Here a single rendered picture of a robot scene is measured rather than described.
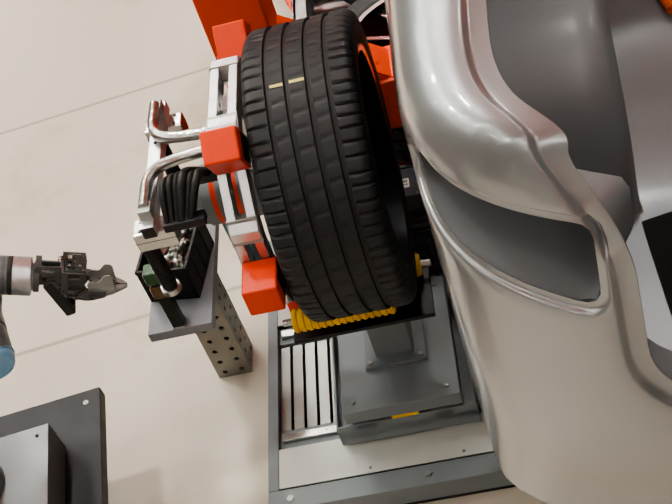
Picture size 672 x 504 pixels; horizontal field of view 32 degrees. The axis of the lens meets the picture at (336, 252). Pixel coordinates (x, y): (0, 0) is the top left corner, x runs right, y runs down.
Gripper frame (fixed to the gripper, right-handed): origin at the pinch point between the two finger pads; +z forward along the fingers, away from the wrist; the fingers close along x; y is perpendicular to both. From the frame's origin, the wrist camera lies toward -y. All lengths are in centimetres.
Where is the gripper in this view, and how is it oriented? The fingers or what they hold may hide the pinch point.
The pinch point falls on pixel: (121, 286)
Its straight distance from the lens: 274.9
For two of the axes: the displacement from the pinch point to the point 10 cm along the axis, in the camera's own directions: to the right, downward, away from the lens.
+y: 2.0, -7.1, -6.7
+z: 9.7, 0.5, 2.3
